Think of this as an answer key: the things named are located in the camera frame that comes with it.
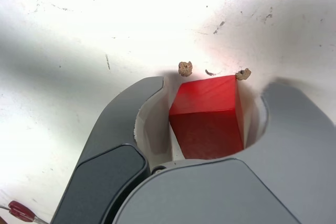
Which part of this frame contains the red cube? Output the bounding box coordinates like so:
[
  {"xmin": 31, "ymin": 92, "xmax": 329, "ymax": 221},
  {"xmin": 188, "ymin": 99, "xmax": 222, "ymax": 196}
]
[{"xmin": 169, "ymin": 74, "xmax": 245, "ymax": 161}]

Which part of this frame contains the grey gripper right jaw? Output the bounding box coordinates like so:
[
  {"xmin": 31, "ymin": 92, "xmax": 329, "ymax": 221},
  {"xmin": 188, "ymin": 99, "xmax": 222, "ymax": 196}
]
[{"xmin": 102, "ymin": 81, "xmax": 336, "ymax": 224}]

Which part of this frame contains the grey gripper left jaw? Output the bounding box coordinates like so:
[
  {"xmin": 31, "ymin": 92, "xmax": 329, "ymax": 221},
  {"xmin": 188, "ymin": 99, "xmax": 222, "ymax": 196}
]
[{"xmin": 51, "ymin": 76, "xmax": 174, "ymax": 224}]

